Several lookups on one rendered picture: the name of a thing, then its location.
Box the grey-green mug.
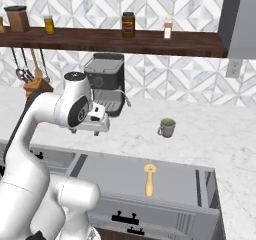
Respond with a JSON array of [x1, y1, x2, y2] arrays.
[[157, 117, 177, 139]]

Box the hanging metal ladle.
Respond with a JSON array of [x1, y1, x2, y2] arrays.
[[10, 47, 25, 82]]

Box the open grey drawer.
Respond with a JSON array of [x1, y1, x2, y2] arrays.
[[65, 152, 222, 240]]

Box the spice bottle with white label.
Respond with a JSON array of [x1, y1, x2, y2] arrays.
[[162, 15, 175, 40]]

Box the brown canister with black lid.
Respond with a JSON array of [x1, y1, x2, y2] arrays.
[[3, 5, 31, 34]]

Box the dark wooden wall shelf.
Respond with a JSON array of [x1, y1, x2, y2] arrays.
[[0, 26, 230, 59]]

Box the black drawer handle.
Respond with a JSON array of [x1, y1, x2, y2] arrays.
[[29, 150, 45, 161], [126, 226, 146, 236], [111, 210, 140, 226]]

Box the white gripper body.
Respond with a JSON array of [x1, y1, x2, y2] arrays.
[[70, 112, 111, 134]]

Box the yellow spice jar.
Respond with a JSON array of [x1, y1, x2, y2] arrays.
[[42, 14, 56, 36]]

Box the wooden knife block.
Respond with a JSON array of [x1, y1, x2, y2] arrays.
[[22, 67, 55, 99]]

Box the grey wall cabinet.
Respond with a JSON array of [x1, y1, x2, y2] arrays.
[[217, 0, 256, 60]]

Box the dark brown jar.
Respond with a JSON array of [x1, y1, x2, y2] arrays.
[[120, 11, 137, 39]]

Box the hanging metal utensil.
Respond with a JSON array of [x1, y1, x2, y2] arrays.
[[39, 48, 51, 84]]

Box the black and grey coffee machine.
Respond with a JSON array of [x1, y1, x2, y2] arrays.
[[83, 52, 132, 118]]

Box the white wall outlet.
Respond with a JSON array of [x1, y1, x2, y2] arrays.
[[225, 58, 244, 79]]

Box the closed grey drawer front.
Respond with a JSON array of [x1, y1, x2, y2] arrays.
[[0, 139, 77, 176]]

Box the hanging wooden spatula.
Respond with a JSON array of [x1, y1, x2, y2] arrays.
[[30, 47, 44, 80]]

